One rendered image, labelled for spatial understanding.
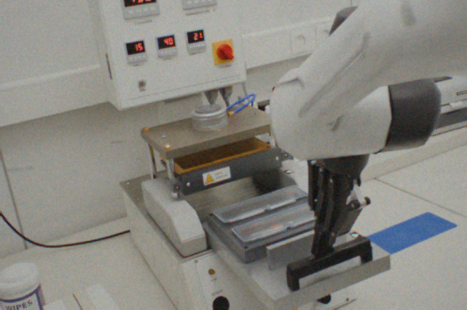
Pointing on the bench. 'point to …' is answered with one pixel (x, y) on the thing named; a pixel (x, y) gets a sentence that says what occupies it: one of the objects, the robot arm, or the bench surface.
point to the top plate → (208, 128)
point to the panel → (206, 279)
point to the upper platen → (216, 154)
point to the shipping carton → (85, 300)
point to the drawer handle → (333, 256)
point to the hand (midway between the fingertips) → (323, 238)
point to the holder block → (248, 253)
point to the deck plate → (223, 194)
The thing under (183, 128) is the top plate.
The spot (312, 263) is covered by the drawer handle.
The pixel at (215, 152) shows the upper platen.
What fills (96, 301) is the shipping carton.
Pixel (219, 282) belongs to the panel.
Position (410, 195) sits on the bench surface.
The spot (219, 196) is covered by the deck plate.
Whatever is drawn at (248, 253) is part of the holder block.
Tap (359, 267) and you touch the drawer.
